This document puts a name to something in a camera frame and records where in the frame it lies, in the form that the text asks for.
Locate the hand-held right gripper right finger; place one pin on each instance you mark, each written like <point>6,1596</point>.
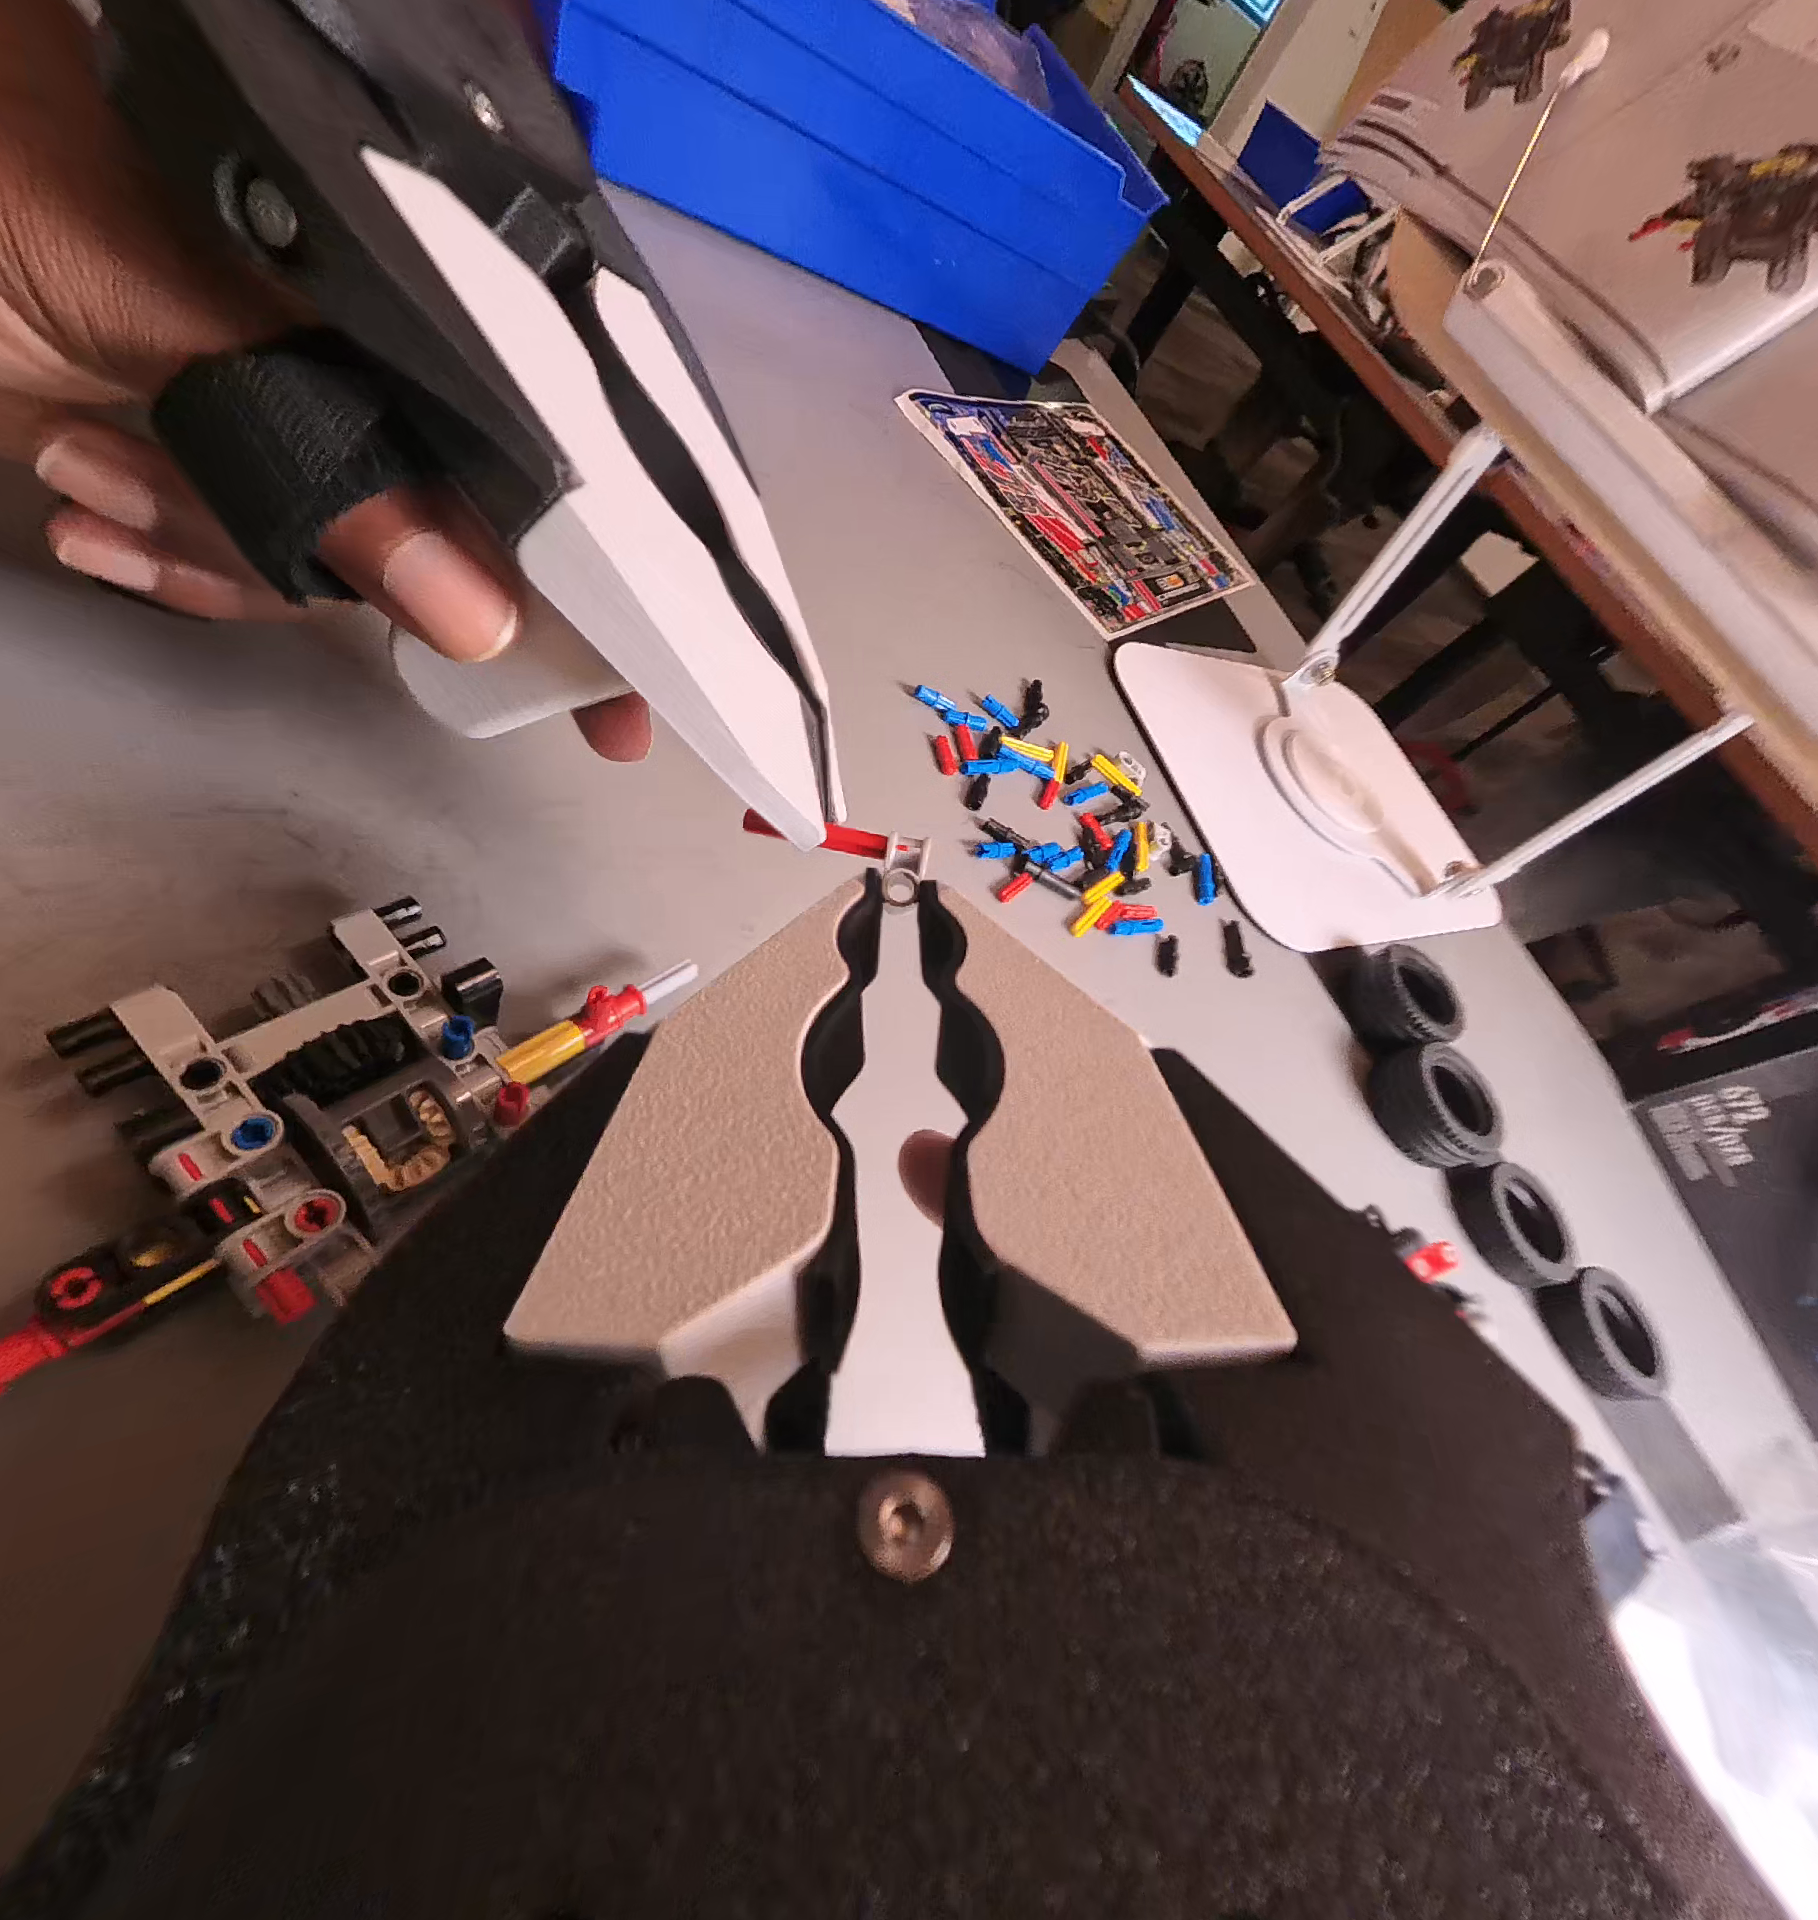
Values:
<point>1119,1186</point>

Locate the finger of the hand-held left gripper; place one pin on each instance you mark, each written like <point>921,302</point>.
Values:
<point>610,555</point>
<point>730,466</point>

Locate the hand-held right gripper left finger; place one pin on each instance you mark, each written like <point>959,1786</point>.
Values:
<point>683,1186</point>

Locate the red lego axle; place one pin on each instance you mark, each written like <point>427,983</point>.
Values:
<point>856,841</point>

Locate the grey lego connector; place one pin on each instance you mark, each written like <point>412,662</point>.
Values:
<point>905,863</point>

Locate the grey lego gearbox assembly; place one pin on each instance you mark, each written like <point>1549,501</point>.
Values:
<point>175,1035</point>

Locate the pile of coloured lego pins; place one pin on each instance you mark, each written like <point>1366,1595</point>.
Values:
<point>1101,902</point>

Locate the lego car chassis assembly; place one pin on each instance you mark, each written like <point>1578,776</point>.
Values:
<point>1432,1262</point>

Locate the lego sticker sheet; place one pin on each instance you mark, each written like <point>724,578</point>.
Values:
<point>1075,509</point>

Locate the lego set box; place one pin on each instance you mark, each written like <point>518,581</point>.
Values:
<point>1749,1201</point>

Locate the lego instruction booklet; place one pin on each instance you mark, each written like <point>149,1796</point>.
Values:
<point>1598,180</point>

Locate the person's left hand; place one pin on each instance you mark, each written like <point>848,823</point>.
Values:
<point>55,225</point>

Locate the blue plastic bin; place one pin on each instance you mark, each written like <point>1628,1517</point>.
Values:
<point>790,196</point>
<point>999,134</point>

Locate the white book stand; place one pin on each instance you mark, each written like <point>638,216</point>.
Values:
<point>1299,779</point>

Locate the wooden edged side table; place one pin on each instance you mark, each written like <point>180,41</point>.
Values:
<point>1308,300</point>

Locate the clear plastic bag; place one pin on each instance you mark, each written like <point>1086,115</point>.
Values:
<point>1779,1651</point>

